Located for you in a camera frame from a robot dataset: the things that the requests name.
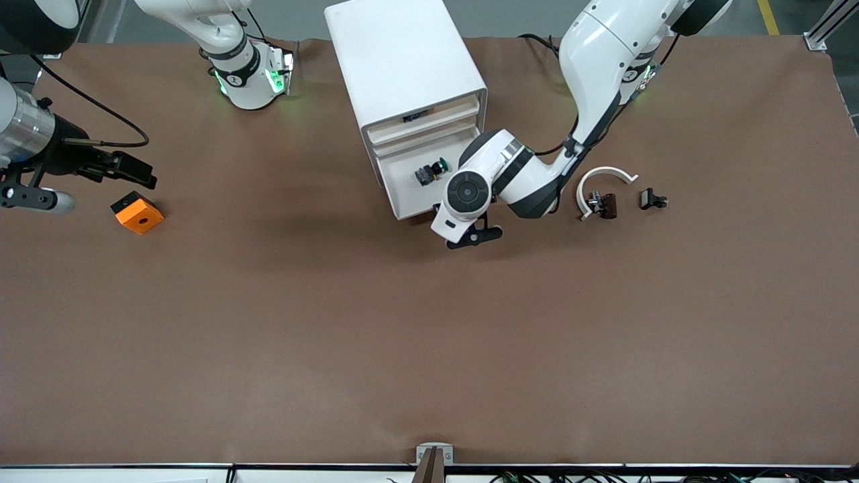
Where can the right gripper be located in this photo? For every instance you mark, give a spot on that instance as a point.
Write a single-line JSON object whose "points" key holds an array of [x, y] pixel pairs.
{"points": [[67, 151]]}

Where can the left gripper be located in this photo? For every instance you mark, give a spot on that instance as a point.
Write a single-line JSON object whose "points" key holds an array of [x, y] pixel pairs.
{"points": [[436, 206]]}

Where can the green push button switch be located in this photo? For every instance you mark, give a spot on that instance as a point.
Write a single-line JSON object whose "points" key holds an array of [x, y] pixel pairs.
{"points": [[424, 176]]}

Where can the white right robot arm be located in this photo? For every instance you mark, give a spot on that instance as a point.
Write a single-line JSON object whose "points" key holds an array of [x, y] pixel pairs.
{"points": [[235, 74]]}

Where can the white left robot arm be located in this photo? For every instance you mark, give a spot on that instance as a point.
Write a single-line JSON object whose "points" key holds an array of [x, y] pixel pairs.
{"points": [[597, 54]]}

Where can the orange and black button box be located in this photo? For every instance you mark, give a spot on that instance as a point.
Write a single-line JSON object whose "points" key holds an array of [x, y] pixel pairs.
{"points": [[137, 216]]}

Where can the small black part in drawer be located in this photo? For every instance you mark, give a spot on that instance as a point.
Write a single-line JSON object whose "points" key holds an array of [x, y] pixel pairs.
{"points": [[416, 116]]}

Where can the brown table mat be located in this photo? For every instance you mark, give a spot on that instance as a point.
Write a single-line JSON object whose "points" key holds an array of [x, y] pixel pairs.
{"points": [[429, 335]]}

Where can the white curved plastic piece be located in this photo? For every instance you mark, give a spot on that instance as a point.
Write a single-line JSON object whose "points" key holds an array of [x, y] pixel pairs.
{"points": [[604, 170]]}

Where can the dark brown switch component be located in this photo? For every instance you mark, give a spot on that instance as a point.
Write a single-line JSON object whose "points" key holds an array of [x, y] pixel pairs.
{"points": [[607, 206]]}

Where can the small black switch component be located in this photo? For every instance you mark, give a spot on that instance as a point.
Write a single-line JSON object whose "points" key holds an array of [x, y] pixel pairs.
{"points": [[649, 198]]}

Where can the grey metal edge bracket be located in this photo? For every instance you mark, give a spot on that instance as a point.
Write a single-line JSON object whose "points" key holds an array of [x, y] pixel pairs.
{"points": [[448, 456]]}

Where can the aluminium frame profile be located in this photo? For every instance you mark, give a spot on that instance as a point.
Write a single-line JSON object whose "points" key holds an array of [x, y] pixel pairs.
{"points": [[820, 37]]}

